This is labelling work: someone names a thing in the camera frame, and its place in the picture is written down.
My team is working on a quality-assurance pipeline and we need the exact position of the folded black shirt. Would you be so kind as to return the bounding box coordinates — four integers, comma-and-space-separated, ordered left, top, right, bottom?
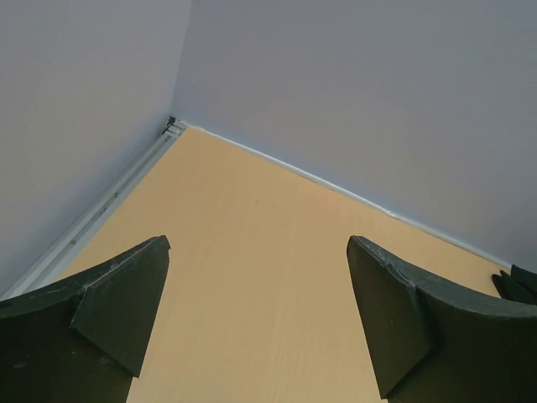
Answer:
491, 264, 537, 306

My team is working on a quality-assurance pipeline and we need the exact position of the aluminium table frame rail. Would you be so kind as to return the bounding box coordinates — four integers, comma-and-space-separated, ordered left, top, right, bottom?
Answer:
1, 117, 187, 301

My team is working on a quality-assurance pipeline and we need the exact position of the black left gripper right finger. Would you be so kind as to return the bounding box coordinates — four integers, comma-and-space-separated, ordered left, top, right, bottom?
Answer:
347, 236, 536, 402

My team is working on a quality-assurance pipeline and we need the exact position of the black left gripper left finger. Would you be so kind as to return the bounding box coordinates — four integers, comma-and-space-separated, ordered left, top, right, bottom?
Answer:
1, 235, 170, 402

